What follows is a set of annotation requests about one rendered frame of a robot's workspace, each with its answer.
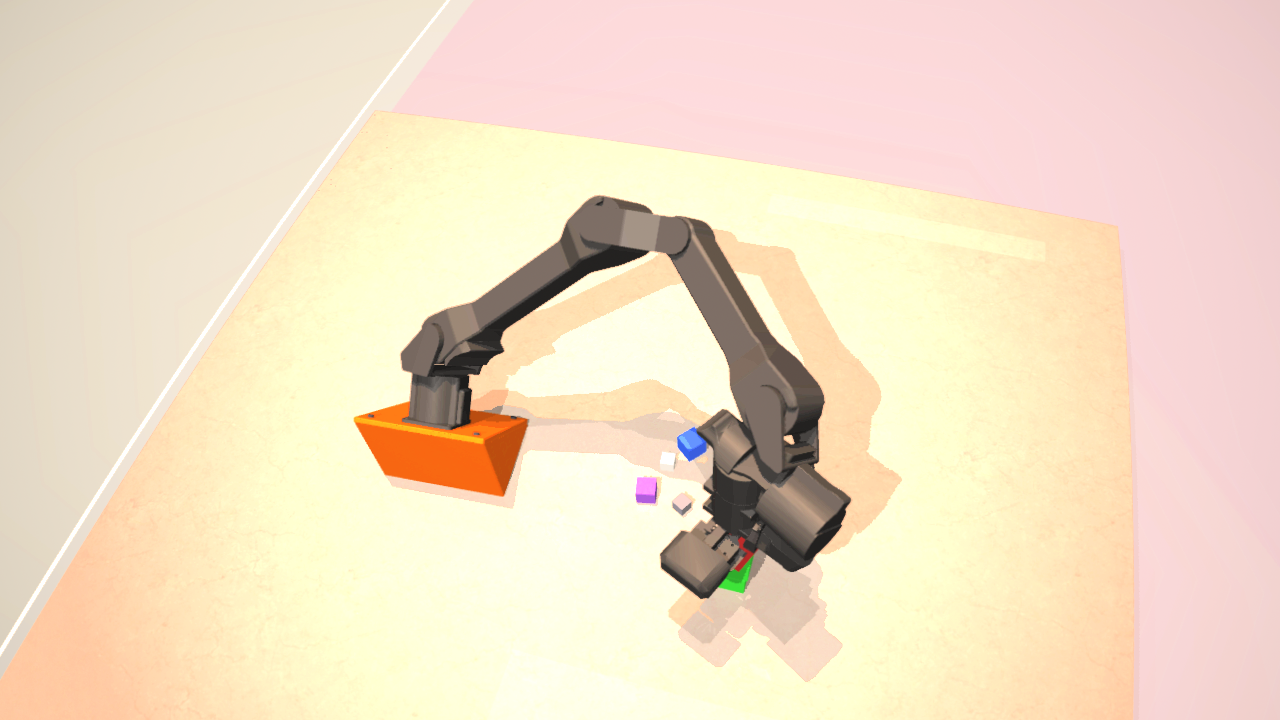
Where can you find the purple block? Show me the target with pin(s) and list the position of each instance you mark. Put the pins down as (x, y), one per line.
(646, 490)

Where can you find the blue block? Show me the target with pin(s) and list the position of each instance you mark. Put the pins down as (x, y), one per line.
(691, 444)

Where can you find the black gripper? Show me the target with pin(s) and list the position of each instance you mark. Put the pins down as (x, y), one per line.
(701, 560)

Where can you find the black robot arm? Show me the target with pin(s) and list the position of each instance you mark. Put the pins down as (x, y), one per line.
(800, 511)

